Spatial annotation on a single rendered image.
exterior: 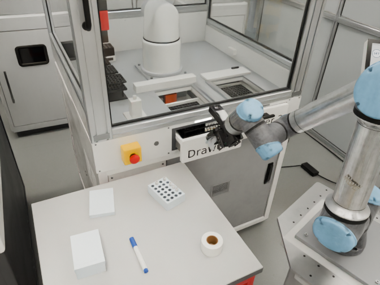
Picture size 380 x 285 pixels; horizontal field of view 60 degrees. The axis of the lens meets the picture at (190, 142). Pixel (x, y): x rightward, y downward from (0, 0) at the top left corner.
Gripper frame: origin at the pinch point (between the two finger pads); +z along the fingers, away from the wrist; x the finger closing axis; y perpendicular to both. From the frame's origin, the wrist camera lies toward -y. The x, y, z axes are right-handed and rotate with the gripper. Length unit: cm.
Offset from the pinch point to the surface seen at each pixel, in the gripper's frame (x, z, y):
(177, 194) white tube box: -21.1, 0.9, 16.8
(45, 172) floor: -74, 145, -41
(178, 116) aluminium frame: -10.6, 0.8, -12.8
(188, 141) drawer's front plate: -10.7, -0.4, -1.6
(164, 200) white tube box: -26.7, 0.0, 17.6
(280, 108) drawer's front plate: 41.9, 8.2, -7.4
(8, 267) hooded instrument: -82, 13, 22
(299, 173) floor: 108, 104, 22
